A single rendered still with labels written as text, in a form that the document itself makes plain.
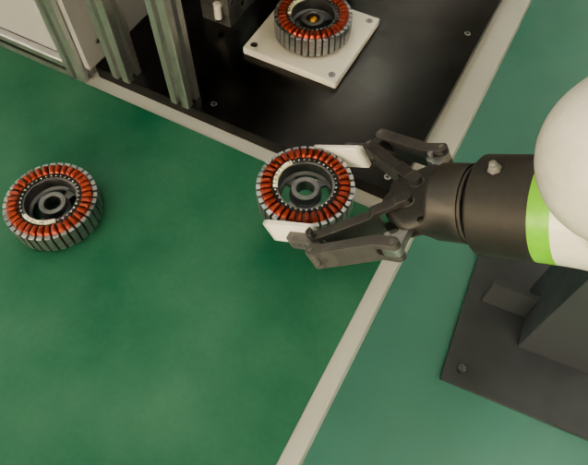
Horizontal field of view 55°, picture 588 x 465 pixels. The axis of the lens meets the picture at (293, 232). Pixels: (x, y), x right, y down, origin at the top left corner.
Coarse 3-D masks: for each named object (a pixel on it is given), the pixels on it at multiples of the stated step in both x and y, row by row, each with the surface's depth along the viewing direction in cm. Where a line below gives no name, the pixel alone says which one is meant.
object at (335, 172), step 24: (264, 168) 65; (288, 168) 65; (312, 168) 66; (336, 168) 64; (264, 192) 63; (312, 192) 66; (336, 192) 63; (264, 216) 64; (288, 216) 62; (312, 216) 61; (336, 216) 62
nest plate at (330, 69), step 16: (272, 16) 85; (368, 16) 85; (256, 32) 83; (272, 32) 83; (352, 32) 83; (368, 32) 83; (256, 48) 81; (272, 48) 81; (352, 48) 81; (272, 64) 81; (288, 64) 80; (304, 64) 80; (320, 64) 80; (336, 64) 80; (320, 80) 79; (336, 80) 78
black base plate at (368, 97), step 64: (192, 0) 89; (256, 0) 89; (384, 0) 89; (448, 0) 89; (256, 64) 82; (384, 64) 82; (448, 64) 82; (256, 128) 76; (320, 128) 76; (384, 128) 76; (384, 192) 71
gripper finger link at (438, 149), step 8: (384, 136) 63; (392, 136) 62; (400, 136) 62; (392, 144) 62; (400, 144) 61; (408, 144) 60; (416, 144) 59; (424, 144) 59; (432, 144) 58; (440, 144) 57; (392, 152) 64; (400, 152) 62; (408, 152) 61; (416, 152) 59; (424, 152) 58; (440, 152) 57; (448, 152) 57; (416, 160) 61; (424, 160) 59
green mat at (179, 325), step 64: (0, 64) 84; (0, 128) 78; (64, 128) 78; (128, 128) 78; (0, 192) 73; (64, 192) 73; (128, 192) 73; (192, 192) 73; (256, 192) 73; (0, 256) 68; (64, 256) 68; (128, 256) 68; (192, 256) 68; (256, 256) 68; (0, 320) 64; (64, 320) 64; (128, 320) 64; (192, 320) 64; (256, 320) 64; (320, 320) 64; (0, 384) 60; (64, 384) 60; (128, 384) 60; (192, 384) 60; (256, 384) 60; (0, 448) 57; (64, 448) 57; (128, 448) 57; (192, 448) 57; (256, 448) 57
